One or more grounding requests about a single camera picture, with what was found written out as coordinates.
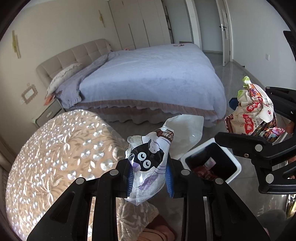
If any white cat print bag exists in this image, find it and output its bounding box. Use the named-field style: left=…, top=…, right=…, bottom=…
left=125, top=127, right=174, bottom=206

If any grey nightstand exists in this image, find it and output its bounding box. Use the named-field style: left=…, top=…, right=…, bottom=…
left=31, top=99, right=65, bottom=128

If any beige wardrobe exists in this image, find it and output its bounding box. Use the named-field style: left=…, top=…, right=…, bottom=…
left=108, top=0, right=171, bottom=50

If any white trash bin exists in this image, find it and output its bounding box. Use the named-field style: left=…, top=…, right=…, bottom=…
left=180, top=138, right=242, bottom=183

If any gold wall sconce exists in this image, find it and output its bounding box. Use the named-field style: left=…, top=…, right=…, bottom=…
left=98, top=10, right=105, bottom=28
left=12, top=30, right=21, bottom=59

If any white door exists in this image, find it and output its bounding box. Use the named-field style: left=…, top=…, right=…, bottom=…
left=216, top=0, right=232, bottom=67

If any orange packet on nightstand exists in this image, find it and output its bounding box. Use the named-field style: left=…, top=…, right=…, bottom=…
left=44, top=93, right=55, bottom=106

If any operator left hand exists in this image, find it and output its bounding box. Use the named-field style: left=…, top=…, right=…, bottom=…
left=137, top=215, right=177, bottom=241

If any white plastic bag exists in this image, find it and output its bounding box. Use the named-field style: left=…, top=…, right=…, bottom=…
left=163, top=114, right=204, bottom=160

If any dark red snack packet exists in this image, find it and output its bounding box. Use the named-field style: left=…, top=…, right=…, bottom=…
left=224, top=76, right=285, bottom=143

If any framed wall switch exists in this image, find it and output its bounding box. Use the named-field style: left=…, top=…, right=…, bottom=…
left=21, top=84, right=38, bottom=104

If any round embroidered tablecloth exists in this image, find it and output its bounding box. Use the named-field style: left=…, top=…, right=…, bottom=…
left=4, top=109, right=160, bottom=241

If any beige tufted headboard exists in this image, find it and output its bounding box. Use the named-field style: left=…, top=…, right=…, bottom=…
left=36, top=39, right=113, bottom=87

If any beige frilled pillow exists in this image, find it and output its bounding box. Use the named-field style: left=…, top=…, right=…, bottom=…
left=46, top=63, right=83, bottom=97

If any operator right hand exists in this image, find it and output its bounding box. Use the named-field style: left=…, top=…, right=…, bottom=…
left=286, top=121, right=295, bottom=134

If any bed with lavender duvet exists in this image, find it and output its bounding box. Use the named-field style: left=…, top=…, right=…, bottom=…
left=56, top=43, right=227, bottom=124

